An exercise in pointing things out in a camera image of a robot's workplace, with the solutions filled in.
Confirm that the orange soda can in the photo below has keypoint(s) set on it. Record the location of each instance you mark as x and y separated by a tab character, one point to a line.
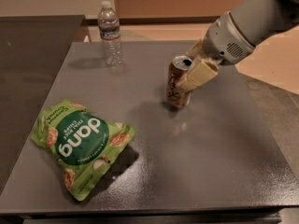
176	96

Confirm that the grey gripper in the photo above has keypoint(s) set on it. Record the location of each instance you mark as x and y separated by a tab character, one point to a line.
224	40

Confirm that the green dang chips bag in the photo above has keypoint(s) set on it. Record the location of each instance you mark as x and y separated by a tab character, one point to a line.
84	145

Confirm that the clear plastic water bottle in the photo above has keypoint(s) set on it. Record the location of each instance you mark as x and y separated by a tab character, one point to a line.
110	33

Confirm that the dark grey side table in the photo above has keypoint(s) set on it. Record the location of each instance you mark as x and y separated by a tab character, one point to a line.
32	50

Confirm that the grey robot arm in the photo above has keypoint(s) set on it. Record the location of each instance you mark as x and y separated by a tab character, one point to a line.
257	20

